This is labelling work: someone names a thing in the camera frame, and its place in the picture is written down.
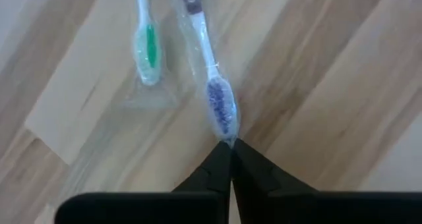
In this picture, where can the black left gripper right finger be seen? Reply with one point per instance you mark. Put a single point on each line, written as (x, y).
(254, 178)

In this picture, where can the green toothbrush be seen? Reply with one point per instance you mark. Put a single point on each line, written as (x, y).
(142, 6)

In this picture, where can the purple toothbrush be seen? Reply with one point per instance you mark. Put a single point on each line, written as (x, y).
(211, 62)

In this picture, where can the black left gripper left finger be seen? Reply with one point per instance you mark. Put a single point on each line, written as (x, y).
(214, 174)

